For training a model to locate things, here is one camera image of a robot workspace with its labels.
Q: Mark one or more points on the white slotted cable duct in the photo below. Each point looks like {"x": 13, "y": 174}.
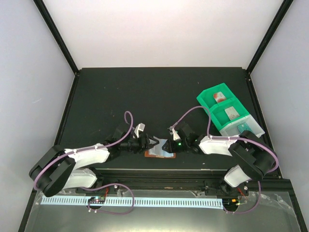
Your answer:
{"x": 136, "y": 202}

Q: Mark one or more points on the white card in middle bin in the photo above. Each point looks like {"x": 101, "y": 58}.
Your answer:
{"x": 232, "y": 113}

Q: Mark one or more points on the circuit board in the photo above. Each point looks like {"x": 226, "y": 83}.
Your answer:
{"x": 231, "y": 202}
{"x": 96, "y": 200}

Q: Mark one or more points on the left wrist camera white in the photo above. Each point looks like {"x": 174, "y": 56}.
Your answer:
{"x": 139, "y": 129}

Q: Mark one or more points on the right circuit board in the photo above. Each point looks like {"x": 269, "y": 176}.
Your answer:
{"x": 231, "y": 202}

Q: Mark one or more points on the black aluminium rail base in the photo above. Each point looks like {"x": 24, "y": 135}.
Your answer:
{"x": 205, "y": 180}

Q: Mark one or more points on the left black frame post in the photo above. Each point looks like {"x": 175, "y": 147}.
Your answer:
{"x": 56, "y": 34}

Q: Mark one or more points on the green plastic bin far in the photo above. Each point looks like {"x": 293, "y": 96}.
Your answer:
{"x": 205, "y": 98}

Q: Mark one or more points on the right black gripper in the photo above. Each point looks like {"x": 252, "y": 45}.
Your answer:
{"x": 170, "y": 149}

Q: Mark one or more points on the black frame post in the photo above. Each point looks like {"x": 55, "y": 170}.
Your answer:
{"x": 279, "y": 16}
{"x": 56, "y": 34}

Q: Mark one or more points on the left circuit board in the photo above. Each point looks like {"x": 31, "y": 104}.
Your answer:
{"x": 96, "y": 200}

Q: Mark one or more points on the teal VIP credit card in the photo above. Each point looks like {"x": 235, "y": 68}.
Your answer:
{"x": 244, "y": 127}

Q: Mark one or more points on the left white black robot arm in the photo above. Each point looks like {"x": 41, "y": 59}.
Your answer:
{"x": 67, "y": 168}

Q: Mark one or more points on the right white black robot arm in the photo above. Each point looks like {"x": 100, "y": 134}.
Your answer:
{"x": 254, "y": 159}

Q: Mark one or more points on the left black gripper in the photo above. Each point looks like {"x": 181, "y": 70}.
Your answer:
{"x": 145, "y": 145}

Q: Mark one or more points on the red white card in bin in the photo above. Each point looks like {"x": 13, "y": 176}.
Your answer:
{"x": 219, "y": 97}

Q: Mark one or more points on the right black frame post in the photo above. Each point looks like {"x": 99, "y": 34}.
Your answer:
{"x": 279, "y": 16}

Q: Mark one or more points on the green plastic bin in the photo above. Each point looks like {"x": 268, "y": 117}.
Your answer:
{"x": 205, "y": 98}
{"x": 220, "y": 118}

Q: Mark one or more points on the green plastic bin middle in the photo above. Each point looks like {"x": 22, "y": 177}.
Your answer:
{"x": 220, "y": 118}

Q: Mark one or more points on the brown leather card holder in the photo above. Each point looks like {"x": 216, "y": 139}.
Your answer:
{"x": 158, "y": 152}

